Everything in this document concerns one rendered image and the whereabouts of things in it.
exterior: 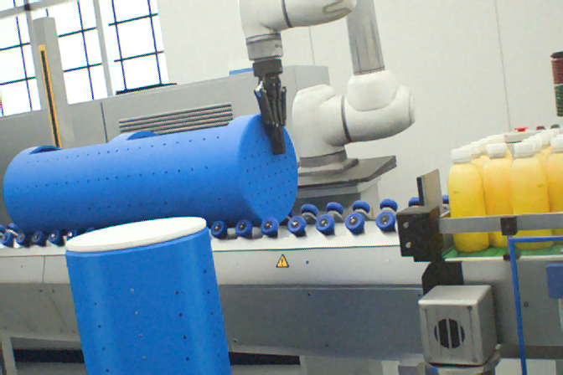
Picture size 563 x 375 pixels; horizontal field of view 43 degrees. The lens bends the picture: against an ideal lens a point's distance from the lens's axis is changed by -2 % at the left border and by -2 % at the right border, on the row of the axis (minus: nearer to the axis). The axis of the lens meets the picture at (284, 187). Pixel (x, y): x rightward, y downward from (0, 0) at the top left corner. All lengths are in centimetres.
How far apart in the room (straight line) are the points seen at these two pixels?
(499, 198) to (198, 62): 336
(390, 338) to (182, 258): 57
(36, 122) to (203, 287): 283
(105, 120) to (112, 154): 185
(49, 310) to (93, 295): 96
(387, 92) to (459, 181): 81
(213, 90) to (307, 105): 128
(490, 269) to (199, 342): 56
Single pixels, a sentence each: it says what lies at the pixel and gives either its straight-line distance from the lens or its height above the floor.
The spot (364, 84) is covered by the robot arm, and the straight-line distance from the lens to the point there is 222.
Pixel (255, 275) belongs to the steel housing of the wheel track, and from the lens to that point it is 174.
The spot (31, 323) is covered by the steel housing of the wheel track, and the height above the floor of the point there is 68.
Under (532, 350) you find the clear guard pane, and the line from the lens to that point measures 139.
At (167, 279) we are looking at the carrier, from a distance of 133.
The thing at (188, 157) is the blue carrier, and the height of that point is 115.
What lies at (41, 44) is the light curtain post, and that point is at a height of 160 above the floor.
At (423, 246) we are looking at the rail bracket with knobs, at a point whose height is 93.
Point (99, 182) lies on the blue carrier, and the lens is 199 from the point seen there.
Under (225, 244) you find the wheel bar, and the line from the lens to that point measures 179.
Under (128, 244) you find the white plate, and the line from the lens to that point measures 131.
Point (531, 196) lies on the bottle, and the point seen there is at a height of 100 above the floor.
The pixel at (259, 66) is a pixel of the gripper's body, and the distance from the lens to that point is 179.
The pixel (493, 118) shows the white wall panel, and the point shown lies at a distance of 439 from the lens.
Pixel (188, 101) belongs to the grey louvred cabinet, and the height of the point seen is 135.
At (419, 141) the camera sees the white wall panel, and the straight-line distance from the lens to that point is 447.
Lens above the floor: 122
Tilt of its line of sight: 6 degrees down
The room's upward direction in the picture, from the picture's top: 8 degrees counter-clockwise
